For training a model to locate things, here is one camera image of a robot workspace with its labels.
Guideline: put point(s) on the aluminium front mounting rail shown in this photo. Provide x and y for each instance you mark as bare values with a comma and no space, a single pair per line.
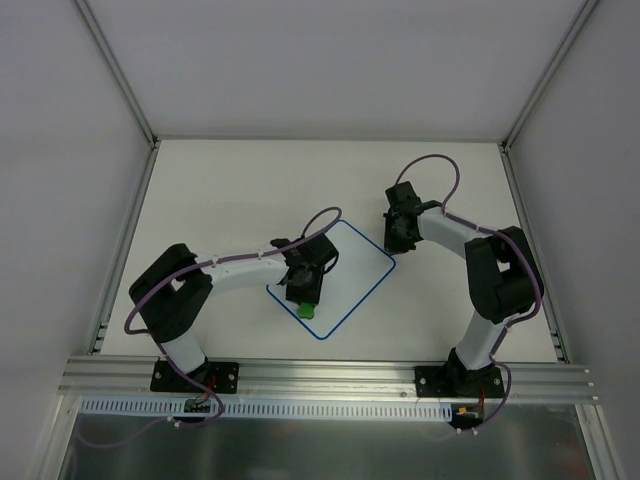
531,383

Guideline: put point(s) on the white slotted cable duct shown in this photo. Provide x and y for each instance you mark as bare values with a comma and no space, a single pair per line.
249,408

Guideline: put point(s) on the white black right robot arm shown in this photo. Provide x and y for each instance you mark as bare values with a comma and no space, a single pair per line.
504,283

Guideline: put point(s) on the green whiteboard eraser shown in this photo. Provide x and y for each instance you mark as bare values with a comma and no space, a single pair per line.
306,311

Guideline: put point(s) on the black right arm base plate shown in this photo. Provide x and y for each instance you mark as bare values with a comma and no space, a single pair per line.
443,382

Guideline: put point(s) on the aluminium frame left rail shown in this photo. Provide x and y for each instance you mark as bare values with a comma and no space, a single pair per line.
106,53

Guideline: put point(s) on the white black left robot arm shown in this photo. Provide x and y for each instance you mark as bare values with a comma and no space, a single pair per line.
170,294

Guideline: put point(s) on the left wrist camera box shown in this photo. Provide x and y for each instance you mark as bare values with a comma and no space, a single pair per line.
318,251

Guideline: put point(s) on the aluminium frame rail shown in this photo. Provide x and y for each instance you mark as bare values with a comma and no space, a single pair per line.
547,164
106,53

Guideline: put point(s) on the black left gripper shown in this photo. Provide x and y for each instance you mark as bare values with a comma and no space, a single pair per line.
304,293

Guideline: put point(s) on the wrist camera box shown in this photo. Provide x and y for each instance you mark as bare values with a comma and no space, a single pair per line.
318,251
402,195

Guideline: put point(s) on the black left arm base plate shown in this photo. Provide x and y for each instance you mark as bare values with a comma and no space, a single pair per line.
220,377

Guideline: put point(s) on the blue framed whiteboard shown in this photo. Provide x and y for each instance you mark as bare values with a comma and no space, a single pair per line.
361,268

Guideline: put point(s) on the right circuit board connector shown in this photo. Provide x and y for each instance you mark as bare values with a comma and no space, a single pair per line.
475,412

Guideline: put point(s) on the aluminium frame right rail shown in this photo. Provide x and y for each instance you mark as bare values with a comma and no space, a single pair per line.
547,164

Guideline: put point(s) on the left green circuit board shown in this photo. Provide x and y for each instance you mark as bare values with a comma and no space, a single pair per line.
200,405

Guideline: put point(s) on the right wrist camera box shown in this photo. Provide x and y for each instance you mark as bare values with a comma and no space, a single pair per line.
402,195

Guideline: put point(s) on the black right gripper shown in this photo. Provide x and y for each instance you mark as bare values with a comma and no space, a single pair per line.
397,240

